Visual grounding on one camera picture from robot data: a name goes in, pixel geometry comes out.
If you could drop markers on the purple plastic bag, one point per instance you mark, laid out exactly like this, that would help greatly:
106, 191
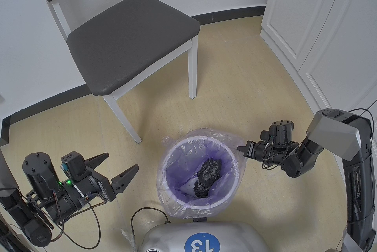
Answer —
173, 168

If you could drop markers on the white wardrobe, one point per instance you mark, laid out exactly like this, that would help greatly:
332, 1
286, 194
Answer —
330, 9

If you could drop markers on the white chair with grey seat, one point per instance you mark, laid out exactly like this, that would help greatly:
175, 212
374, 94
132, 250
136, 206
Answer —
126, 38

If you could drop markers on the crumpled white paper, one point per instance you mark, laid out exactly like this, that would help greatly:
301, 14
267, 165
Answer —
188, 186

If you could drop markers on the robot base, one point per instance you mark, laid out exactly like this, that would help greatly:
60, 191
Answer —
176, 237

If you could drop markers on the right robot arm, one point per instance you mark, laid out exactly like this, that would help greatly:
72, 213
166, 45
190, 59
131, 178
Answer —
356, 171

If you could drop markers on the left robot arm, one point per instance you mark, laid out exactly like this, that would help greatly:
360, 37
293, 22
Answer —
39, 177

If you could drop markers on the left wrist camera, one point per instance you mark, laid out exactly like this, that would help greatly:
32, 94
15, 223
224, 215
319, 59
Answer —
75, 165

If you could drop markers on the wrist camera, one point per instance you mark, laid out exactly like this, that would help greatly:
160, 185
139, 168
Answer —
266, 136
75, 165

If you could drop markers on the white trash bin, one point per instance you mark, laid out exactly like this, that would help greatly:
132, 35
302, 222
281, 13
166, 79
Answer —
226, 200

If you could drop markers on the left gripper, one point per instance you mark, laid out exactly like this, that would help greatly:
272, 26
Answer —
97, 184

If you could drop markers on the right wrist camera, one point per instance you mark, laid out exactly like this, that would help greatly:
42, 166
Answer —
266, 136

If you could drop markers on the crumpled black plastic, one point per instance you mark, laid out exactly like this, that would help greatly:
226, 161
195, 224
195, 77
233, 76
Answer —
209, 174

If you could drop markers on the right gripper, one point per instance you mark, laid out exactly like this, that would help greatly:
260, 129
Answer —
256, 151

